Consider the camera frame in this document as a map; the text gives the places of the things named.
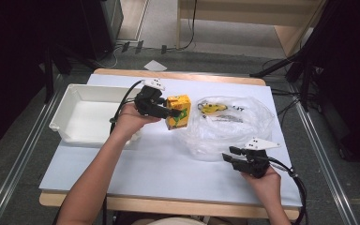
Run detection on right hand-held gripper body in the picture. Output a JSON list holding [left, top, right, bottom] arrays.
[[231, 137, 281, 180]]

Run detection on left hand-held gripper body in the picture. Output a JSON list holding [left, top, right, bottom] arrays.
[[133, 78, 167, 120]]

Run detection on yellow juice carton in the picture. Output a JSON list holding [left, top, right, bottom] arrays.
[[165, 94, 192, 131]]

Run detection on clear smiley plastic bag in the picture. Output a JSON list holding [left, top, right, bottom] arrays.
[[176, 95, 276, 162]]

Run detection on white plastic bin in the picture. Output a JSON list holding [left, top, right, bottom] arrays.
[[49, 83, 148, 148]]

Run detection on person's right hand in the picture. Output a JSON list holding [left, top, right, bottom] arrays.
[[240, 166, 282, 202]]

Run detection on person's left hand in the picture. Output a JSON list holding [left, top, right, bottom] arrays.
[[112, 103, 162, 143]]

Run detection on white paper sheet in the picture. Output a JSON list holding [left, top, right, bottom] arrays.
[[143, 59, 168, 72]]

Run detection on pale blue table sheet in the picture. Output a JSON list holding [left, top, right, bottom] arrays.
[[38, 73, 304, 209]]

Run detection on wooden table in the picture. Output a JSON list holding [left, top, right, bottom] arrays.
[[38, 67, 302, 220]]

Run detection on person's beige clothing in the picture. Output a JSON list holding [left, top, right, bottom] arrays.
[[130, 217, 208, 225]]

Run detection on black cabinet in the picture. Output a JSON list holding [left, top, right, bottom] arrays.
[[81, 0, 125, 62]]

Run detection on black metal stand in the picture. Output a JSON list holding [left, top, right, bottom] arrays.
[[41, 43, 73, 104], [249, 46, 318, 112]]

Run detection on black curtain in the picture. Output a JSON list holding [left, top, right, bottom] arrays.
[[306, 0, 360, 172], [0, 0, 85, 155]]

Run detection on left hand-held gripper cable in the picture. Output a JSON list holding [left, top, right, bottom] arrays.
[[101, 79, 145, 225]]

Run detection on hand-held gripper cable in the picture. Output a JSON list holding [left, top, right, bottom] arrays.
[[101, 79, 145, 225], [266, 156, 309, 225]]

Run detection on right hand-held gripper cable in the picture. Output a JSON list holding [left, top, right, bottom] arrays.
[[266, 156, 309, 225]]

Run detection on white floor cable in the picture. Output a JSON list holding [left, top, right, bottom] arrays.
[[95, 45, 123, 69]]

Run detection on metal floor rail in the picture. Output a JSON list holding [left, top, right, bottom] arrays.
[[292, 93, 359, 225], [0, 90, 64, 225]]

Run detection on black floor cables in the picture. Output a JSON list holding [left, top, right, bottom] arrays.
[[270, 87, 304, 116]]

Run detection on black hanging cable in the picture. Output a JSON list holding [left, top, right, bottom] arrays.
[[174, 0, 199, 52]]

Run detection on light wooden furniture frame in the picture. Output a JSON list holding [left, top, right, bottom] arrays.
[[176, 0, 327, 59]]

